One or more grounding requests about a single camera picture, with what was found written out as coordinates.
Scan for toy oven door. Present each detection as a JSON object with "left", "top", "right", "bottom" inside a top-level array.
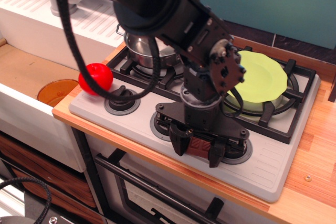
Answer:
[{"left": 86, "top": 135, "right": 273, "bottom": 223}]

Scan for black burner grate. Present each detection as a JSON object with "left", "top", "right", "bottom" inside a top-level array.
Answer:
[
  {"left": 107, "top": 47, "right": 183, "bottom": 102},
  {"left": 224, "top": 57, "right": 319, "bottom": 144}
]

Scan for brown chocolate bar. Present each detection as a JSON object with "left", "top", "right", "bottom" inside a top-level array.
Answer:
[{"left": 186, "top": 136, "right": 211, "bottom": 159}]

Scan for black left stove knob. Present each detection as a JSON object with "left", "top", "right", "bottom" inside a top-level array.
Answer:
[{"left": 104, "top": 85, "right": 140, "bottom": 116}]

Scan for black middle stove knob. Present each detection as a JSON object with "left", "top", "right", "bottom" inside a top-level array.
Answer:
[{"left": 150, "top": 112, "right": 171, "bottom": 142}]

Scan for white toy sink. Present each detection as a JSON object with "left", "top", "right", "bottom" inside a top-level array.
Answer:
[{"left": 0, "top": 0, "right": 153, "bottom": 173}]

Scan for black right stove knob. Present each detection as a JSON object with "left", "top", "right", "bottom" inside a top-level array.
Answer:
[{"left": 222, "top": 139, "right": 253, "bottom": 165}]

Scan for grey toy stove top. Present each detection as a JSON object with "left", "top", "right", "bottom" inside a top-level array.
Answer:
[{"left": 68, "top": 47, "right": 321, "bottom": 204}]

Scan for light green plate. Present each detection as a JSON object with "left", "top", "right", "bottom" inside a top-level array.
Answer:
[{"left": 235, "top": 50, "right": 288, "bottom": 103}]

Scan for red toy apple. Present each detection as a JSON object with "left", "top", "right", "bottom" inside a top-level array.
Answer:
[{"left": 78, "top": 63, "right": 113, "bottom": 95}]

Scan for wooden drawer fronts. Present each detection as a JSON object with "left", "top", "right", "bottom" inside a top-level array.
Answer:
[{"left": 1, "top": 132, "right": 104, "bottom": 223}]

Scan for black braided foreground cable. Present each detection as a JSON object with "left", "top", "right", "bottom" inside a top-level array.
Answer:
[{"left": 0, "top": 176, "right": 50, "bottom": 224}]

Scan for black right burner grate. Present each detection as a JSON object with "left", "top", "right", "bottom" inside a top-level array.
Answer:
[{"left": 224, "top": 57, "right": 319, "bottom": 144}]

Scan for black left burner grate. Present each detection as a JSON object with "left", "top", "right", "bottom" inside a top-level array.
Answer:
[{"left": 107, "top": 47, "right": 183, "bottom": 102}]

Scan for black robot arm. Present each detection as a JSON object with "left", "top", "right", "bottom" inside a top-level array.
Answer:
[{"left": 113, "top": 0, "right": 249, "bottom": 167}]

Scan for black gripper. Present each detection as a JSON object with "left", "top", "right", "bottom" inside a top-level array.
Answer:
[{"left": 155, "top": 102, "right": 249, "bottom": 168}]

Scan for stainless steel pot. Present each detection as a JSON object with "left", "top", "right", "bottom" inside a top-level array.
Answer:
[{"left": 116, "top": 24, "right": 181, "bottom": 69}]

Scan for black oven door handle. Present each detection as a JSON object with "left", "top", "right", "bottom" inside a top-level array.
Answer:
[{"left": 94, "top": 149, "right": 224, "bottom": 223}]

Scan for black stove knob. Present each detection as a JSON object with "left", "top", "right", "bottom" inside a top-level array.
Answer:
[
  {"left": 150, "top": 112, "right": 171, "bottom": 142},
  {"left": 104, "top": 85, "right": 140, "bottom": 116},
  {"left": 222, "top": 139, "right": 253, "bottom": 165}
]

